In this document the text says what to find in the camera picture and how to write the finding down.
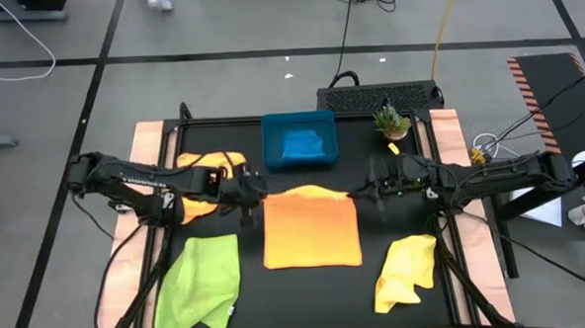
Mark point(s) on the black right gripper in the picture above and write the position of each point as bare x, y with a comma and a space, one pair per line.
407, 176

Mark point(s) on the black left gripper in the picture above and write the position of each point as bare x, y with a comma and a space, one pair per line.
237, 193

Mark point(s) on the orange microfiber towel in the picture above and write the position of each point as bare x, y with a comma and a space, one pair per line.
208, 159
310, 227

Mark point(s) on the blue microfiber towel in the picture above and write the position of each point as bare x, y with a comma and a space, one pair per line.
303, 145

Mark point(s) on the yellow microfiber towel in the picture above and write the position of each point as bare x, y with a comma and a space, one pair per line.
406, 268

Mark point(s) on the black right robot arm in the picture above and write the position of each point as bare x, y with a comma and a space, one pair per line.
496, 175

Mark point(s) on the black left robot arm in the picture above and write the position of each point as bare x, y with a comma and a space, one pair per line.
125, 173

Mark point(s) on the lime green microfiber towel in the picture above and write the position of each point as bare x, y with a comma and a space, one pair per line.
199, 282

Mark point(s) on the teal plastic bin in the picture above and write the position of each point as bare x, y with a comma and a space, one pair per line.
272, 145

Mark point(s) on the yellow tape tag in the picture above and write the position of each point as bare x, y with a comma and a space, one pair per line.
394, 148

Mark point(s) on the small potted succulent plant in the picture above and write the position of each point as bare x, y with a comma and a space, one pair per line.
392, 122

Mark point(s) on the black perforated computer tower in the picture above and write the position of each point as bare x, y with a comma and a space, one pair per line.
369, 97

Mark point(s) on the yellow plug cluster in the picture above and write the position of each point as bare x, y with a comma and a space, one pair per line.
477, 157

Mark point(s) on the white paper sheet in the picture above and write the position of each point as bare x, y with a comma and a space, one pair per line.
542, 212

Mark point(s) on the black metal beam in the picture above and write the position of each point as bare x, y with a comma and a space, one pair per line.
555, 184

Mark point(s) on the black hazard striped mat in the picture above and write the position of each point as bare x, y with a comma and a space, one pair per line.
546, 79

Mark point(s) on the person's foot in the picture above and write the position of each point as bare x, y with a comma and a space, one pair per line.
159, 1

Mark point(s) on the white paper cup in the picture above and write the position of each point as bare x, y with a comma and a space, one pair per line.
584, 214

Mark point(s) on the grey stand base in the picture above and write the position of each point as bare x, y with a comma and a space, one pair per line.
19, 17

